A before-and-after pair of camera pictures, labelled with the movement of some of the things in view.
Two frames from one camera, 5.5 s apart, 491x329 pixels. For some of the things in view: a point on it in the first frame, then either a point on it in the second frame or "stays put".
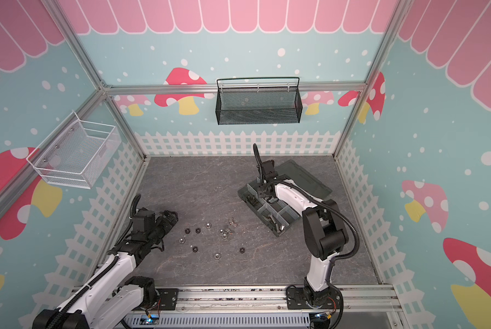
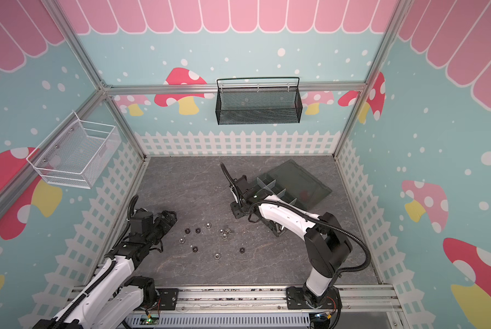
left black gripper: x=167 y=225 stays put
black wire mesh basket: x=258 y=101 stays put
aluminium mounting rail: x=272 y=298 stays put
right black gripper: x=260 y=190 → x=237 y=195
